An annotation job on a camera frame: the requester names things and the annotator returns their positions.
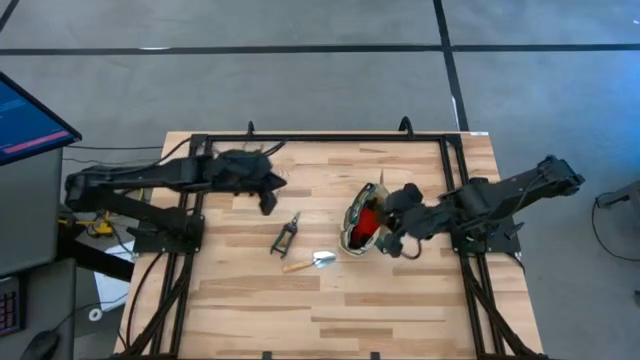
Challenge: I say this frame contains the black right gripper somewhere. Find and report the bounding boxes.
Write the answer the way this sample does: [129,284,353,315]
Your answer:
[379,182,454,259]

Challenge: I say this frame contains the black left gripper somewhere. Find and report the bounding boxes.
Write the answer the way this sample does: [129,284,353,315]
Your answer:
[212,149,288,216]

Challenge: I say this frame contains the red black gardening glove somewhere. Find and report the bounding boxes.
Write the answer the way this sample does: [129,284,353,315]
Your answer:
[348,205,384,249]

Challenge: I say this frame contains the beige green canvas gardening bag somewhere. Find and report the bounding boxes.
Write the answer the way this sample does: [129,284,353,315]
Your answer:
[338,180,399,257]

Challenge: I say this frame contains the dark green garden snips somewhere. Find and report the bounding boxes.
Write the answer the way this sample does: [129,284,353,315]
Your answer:
[269,210,302,260]

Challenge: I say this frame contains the wide trowel wooden handle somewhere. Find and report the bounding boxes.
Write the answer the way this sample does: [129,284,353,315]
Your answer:
[281,250,338,274]

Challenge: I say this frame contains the yellow hand tool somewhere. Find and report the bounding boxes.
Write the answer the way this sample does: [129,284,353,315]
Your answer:
[87,219,116,239]

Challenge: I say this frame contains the white paper sheet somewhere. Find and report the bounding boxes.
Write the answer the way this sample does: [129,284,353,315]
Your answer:
[93,239,137,314]

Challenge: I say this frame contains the grey desk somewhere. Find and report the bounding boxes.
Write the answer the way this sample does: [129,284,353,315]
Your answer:
[0,147,77,360]

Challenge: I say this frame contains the computer monitor blue screen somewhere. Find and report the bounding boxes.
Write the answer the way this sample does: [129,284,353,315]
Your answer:
[0,71,83,168]

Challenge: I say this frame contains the black computer mouse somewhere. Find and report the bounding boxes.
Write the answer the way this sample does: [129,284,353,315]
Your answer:
[19,329,60,360]

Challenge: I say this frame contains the black keyboard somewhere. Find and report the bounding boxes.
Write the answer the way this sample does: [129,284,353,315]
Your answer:
[0,273,25,337]

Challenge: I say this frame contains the black metal table frame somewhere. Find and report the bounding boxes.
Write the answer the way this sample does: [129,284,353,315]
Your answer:
[112,115,549,360]

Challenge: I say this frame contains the thin black floor cable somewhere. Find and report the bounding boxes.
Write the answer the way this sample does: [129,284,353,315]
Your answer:
[62,157,160,167]

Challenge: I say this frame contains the thin black curved cable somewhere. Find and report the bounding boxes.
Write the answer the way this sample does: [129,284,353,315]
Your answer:
[591,191,640,264]

